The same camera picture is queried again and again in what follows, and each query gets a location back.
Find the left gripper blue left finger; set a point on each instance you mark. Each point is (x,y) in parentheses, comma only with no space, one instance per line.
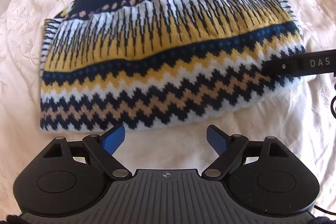
(101,149)

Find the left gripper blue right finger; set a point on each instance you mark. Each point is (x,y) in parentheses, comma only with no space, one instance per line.
(230,149)

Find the navy yellow patterned knit sweater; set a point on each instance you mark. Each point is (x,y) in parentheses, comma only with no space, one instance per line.
(156,63)

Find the white floral bedspread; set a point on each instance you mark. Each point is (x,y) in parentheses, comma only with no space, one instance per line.
(300,117)

